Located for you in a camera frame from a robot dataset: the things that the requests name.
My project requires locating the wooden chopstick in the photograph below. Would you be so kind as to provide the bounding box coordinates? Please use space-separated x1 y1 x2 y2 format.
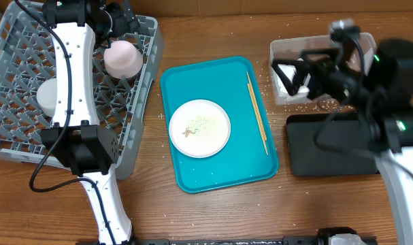
247 83 269 155
246 71 267 142

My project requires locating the large white plate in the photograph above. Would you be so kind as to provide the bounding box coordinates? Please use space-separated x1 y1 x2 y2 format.
169 99 231 159

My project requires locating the grey bowl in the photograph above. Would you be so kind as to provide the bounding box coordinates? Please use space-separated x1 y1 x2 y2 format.
37 78 57 117

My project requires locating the white napkin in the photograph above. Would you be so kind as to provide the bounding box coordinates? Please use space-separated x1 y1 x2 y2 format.
276 64 311 97

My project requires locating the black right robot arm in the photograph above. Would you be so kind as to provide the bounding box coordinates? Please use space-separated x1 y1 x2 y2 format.
271 19 413 244

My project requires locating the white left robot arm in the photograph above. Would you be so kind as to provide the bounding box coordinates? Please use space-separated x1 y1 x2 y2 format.
39 0 135 244

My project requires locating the clear plastic bin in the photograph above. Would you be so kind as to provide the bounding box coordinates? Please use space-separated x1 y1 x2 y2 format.
269 33 377 105

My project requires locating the black plastic tray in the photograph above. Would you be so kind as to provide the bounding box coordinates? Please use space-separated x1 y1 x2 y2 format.
286 112 379 177

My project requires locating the teal serving tray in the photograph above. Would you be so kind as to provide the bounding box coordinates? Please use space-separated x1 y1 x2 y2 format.
161 56 280 193

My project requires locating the grey dish rack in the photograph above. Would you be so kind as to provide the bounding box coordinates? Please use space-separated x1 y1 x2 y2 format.
0 2 164 180

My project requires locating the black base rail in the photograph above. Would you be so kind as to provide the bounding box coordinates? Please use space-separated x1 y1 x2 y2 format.
130 236 328 245

